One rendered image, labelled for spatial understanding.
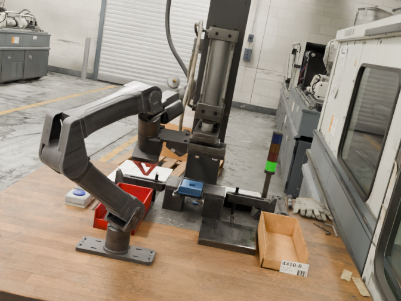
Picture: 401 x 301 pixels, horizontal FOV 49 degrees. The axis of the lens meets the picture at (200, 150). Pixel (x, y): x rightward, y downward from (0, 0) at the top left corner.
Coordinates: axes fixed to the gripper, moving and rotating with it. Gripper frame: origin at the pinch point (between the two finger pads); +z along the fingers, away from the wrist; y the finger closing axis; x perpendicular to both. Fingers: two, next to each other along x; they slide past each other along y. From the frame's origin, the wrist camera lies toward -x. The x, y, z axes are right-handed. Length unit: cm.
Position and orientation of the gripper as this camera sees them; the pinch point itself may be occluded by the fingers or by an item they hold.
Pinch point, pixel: (147, 169)
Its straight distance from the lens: 124.6
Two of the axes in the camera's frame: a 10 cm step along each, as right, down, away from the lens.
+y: 1.4, -6.7, 7.3
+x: -9.8, -1.8, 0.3
